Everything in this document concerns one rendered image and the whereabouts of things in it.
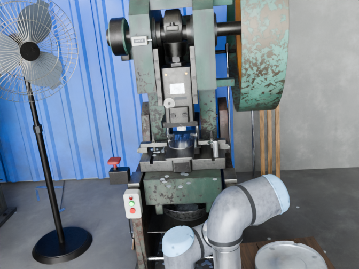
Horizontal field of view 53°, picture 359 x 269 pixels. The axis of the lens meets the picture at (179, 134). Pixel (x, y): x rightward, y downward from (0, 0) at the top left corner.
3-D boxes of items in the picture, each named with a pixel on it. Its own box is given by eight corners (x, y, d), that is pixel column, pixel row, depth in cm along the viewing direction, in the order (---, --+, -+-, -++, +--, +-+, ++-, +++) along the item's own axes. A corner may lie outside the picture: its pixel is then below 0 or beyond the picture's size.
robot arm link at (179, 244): (158, 261, 136) (155, 230, 132) (189, 248, 142) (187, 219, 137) (172, 280, 126) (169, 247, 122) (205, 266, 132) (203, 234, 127)
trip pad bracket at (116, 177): (132, 204, 184) (127, 169, 178) (113, 205, 185) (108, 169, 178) (134, 198, 190) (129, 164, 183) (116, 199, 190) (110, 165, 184)
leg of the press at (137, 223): (150, 294, 195) (131, 137, 166) (130, 294, 196) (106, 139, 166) (166, 206, 282) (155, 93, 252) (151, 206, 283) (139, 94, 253)
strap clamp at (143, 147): (167, 151, 198) (165, 134, 195) (137, 153, 200) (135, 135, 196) (168, 148, 204) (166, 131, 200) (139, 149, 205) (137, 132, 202)
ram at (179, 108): (194, 124, 182) (190, 64, 172) (164, 125, 183) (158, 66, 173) (194, 114, 198) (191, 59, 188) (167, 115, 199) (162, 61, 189)
